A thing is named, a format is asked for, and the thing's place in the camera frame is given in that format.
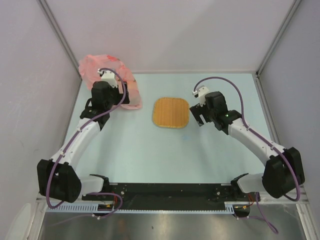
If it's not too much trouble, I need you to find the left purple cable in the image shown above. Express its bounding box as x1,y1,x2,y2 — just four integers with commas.
46,67,127,227

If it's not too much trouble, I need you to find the pink plastic bag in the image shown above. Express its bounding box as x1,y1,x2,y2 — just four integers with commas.
78,54,143,110

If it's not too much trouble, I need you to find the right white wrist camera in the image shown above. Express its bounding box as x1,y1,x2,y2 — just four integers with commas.
192,86,209,106

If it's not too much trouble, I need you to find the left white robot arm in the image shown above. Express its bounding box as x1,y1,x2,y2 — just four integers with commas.
37,81,130,203

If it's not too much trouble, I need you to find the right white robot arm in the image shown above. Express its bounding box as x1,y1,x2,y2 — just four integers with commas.
190,87,305,201

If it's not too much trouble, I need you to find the woven bamboo tray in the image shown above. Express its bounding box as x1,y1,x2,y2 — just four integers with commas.
152,97,190,129

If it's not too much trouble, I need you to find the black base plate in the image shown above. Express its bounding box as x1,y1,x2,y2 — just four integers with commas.
81,182,261,211

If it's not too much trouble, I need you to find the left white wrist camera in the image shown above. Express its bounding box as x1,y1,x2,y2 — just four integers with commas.
97,70,118,88

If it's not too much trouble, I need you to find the purple cable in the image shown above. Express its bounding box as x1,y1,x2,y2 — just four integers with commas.
193,76,302,235
46,67,127,227

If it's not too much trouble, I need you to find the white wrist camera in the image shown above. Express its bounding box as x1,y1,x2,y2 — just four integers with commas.
97,70,118,88
192,86,209,106

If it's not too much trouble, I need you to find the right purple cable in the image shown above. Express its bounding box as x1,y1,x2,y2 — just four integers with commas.
193,76,302,235

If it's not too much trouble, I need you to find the blue-white cable duct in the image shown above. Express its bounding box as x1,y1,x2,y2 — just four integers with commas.
46,203,235,215

